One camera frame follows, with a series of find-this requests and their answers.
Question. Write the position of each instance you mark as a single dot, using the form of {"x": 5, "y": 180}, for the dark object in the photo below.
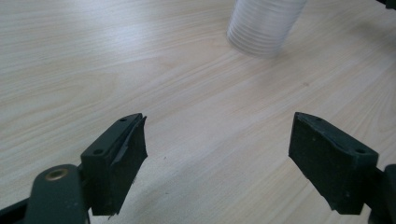
{"x": 389, "y": 3}

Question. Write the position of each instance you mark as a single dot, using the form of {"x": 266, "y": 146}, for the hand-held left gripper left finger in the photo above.
{"x": 113, "y": 174}

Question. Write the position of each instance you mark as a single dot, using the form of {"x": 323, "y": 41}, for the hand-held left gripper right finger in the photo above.
{"x": 334, "y": 168}

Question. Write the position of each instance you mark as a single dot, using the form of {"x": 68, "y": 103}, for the clear ribbed plastic cup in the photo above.
{"x": 263, "y": 26}

